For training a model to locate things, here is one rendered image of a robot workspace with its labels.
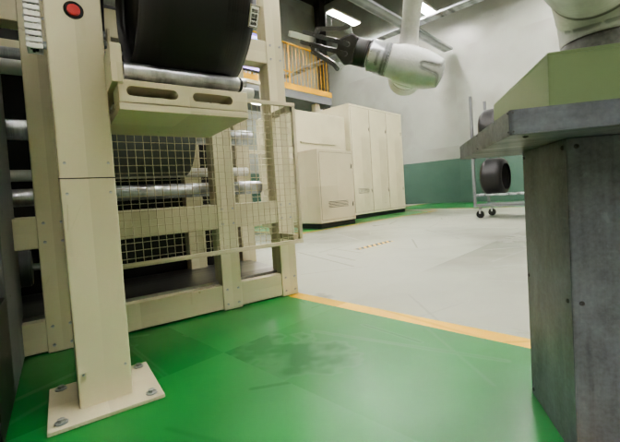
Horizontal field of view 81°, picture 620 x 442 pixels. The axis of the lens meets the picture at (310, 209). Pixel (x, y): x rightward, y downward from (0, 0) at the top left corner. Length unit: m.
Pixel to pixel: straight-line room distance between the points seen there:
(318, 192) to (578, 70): 5.06
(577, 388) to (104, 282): 1.11
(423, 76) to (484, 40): 11.90
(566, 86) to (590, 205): 0.22
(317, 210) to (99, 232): 4.78
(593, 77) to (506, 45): 11.90
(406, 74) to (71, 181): 0.93
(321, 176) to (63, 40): 4.83
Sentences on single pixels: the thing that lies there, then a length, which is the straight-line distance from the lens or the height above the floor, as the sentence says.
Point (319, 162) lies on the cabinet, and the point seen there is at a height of 1.03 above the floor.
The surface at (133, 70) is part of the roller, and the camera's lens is 1.14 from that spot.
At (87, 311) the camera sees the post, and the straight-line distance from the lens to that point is 1.17.
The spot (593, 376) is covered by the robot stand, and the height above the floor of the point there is 0.17.
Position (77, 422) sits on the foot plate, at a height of 0.01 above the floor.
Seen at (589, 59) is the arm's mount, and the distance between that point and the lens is 0.82.
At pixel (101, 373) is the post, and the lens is 1.23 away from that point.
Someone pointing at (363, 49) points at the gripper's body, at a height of 0.92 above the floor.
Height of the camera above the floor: 0.54
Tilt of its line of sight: 2 degrees down
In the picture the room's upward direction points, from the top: 4 degrees counter-clockwise
